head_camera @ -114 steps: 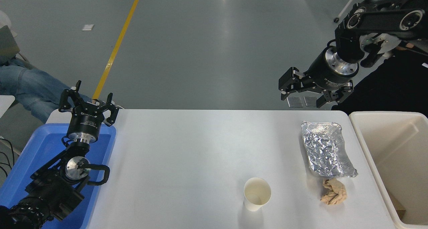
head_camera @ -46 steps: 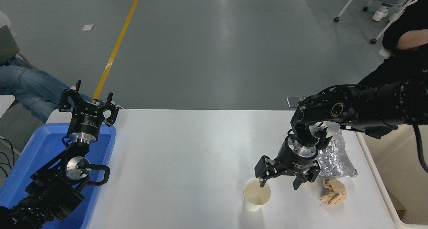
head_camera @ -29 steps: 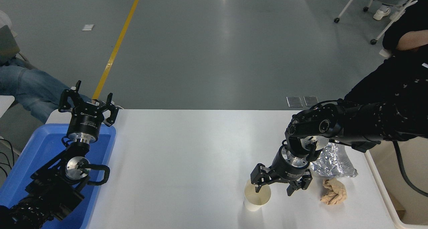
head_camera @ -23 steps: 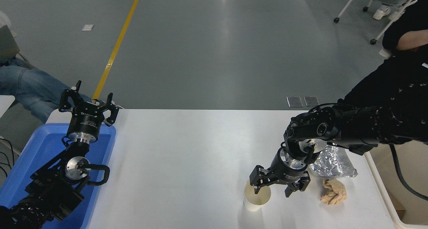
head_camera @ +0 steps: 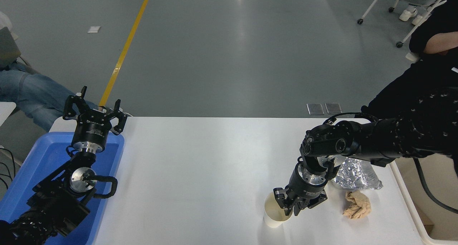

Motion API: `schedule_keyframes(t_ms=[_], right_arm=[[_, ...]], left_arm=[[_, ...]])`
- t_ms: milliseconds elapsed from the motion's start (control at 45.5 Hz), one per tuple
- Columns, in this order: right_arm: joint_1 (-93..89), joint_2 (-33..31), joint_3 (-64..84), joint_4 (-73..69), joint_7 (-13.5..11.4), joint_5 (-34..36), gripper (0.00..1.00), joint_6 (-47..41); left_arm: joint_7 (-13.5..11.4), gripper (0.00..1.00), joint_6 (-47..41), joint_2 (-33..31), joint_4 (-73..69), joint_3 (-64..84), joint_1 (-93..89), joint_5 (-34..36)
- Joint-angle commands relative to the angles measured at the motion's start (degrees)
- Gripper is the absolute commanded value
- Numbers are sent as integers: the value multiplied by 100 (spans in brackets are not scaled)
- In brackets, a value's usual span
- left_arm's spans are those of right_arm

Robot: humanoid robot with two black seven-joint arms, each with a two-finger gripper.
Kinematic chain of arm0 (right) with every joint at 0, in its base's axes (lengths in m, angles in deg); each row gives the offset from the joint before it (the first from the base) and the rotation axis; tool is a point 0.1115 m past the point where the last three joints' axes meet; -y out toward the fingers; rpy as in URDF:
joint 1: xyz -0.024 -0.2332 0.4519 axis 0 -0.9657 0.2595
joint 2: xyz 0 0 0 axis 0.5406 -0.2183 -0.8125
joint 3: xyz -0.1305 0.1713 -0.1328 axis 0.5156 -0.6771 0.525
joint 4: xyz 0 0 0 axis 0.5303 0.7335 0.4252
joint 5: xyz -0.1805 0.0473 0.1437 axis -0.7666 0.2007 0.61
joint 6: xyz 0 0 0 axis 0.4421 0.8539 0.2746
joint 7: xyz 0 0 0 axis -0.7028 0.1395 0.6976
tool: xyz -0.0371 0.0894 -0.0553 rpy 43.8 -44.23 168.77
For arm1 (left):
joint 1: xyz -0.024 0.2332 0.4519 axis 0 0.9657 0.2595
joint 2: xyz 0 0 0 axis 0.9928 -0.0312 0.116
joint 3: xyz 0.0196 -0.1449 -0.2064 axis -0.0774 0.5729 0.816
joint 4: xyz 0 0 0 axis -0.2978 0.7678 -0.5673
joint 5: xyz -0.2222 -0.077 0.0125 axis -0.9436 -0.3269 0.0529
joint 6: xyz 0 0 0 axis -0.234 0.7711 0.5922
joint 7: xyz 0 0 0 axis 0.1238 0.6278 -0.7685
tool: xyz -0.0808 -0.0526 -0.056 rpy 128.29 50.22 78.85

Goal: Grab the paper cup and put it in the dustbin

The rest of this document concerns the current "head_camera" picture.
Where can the blue plastic tray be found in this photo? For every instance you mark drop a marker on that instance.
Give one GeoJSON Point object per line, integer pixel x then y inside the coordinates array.
{"type": "Point", "coordinates": [39, 159]}

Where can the grey metal floor plate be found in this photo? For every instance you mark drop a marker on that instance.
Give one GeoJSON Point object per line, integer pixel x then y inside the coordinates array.
{"type": "Point", "coordinates": [333, 108]}
{"type": "Point", "coordinates": [315, 109]}

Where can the crumpled tan paper ball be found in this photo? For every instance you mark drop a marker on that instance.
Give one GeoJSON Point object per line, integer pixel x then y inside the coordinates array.
{"type": "Point", "coordinates": [357, 205]}

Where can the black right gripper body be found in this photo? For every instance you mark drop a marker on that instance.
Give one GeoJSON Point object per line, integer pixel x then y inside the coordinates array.
{"type": "Point", "coordinates": [302, 189]}

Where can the standing person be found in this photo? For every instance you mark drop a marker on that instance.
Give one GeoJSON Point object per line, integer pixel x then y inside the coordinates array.
{"type": "Point", "coordinates": [422, 80]}

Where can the standing person's forearm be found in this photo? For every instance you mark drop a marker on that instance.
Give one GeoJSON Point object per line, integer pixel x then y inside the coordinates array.
{"type": "Point", "coordinates": [442, 43]}

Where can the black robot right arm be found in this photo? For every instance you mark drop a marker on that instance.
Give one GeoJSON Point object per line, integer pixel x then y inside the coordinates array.
{"type": "Point", "coordinates": [386, 137]}

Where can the seated person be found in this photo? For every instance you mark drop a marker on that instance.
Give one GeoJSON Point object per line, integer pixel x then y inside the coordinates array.
{"type": "Point", "coordinates": [32, 93]}

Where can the silver foil tray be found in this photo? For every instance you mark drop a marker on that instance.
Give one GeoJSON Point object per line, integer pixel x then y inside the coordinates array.
{"type": "Point", "coordinates": [357, 175]}

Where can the white paper cup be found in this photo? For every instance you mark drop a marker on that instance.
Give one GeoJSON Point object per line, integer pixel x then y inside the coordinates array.
{"type": "Point", "coordinates": [272, 216]}

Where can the grey laptop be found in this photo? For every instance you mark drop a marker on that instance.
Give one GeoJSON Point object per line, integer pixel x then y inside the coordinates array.
{"type": "Point", "coordinates": [8, 44]}

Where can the white shoe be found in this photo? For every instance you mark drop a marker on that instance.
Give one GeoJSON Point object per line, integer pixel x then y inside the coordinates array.
{"type": "Point", "coordinates": [408, 14]}
{"type": "Point", "coordinates": [418, 19]}

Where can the large pale bin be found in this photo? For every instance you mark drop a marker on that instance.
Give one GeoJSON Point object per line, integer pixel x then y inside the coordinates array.
{"type": "Point", "coordinates": [440, 180]}

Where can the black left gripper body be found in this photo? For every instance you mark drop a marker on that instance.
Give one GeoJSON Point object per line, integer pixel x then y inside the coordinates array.
{"type": "Point", "coordinates": [90, 130]}

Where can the small white side table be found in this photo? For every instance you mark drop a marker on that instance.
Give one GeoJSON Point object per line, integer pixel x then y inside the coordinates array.
{"type": "Point", "coordinates": [5, 111]}

